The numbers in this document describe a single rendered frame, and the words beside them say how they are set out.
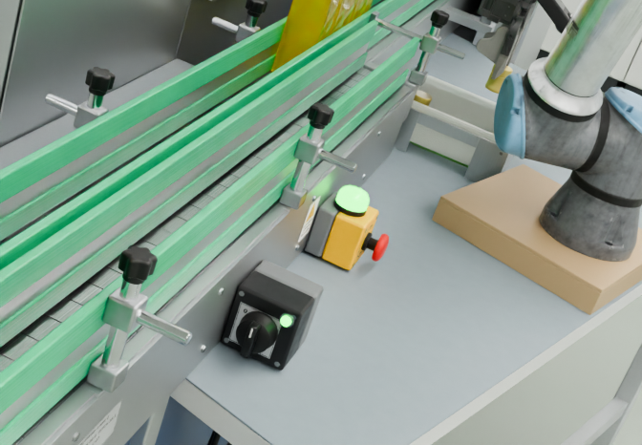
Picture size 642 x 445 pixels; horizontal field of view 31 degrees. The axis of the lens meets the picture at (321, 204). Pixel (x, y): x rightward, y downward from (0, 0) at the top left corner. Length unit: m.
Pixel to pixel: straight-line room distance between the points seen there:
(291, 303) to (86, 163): 0.27
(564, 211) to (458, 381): 0.45
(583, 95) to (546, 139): 0.09
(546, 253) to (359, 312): 0.37
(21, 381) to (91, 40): 0.66
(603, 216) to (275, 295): 0.65
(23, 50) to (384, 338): 0.55
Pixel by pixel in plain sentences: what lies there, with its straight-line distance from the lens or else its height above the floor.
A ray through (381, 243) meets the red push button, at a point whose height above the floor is 0.80.
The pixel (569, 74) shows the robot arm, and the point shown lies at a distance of 1.64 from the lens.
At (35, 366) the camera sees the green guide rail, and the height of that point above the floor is 0.96.
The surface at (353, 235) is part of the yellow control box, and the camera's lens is 1.53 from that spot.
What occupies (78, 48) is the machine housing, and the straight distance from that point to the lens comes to 1.43.
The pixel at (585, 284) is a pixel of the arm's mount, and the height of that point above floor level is 0.79.
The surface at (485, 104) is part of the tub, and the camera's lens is 2.12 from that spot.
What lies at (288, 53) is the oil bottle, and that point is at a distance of 1.74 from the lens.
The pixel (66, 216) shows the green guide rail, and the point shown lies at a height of 0.96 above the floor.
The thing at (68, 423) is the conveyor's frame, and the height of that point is 0.88.
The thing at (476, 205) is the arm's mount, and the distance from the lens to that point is 1.80.
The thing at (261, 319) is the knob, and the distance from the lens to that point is 1.28.
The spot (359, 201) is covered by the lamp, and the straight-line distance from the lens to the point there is 1.54.
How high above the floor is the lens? 1.48
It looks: 25 degrees down
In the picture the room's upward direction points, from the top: 19 degrees clockwise
